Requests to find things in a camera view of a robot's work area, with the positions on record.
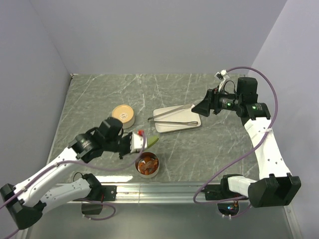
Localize metal food tongs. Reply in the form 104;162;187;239
148;104;198;125

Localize purple cable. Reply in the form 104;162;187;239
0;135;147;239
193;66;279;218

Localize orange chicken wing piece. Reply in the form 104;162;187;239
144;156;159;168

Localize aluminium front rail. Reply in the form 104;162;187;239
49;181;292;205

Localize beige round lid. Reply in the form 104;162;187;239
112;105;135;125

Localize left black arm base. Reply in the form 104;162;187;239
84;185;117;202

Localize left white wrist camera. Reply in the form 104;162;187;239
130;132;147;153

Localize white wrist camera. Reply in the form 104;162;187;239
130;132;147;153
214;70;230;92

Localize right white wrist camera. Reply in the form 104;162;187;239
214;70;230;92

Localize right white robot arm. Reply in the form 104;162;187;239
192;77;301;208

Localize white rectangular plate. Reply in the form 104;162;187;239
153;104;201;133

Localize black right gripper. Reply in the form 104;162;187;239
191;85;242;117

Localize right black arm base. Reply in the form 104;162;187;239
201;174;242;201

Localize steel bowl from rail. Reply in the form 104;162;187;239
112;113;135;129

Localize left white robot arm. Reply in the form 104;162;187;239
0;117;147;230

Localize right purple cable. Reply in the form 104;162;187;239
193;66;279;218

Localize large orange fish piece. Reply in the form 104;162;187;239
138;162;149;175

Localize green round lid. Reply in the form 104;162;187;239
147;135;159;148

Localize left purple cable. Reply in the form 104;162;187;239
0;135;147;239

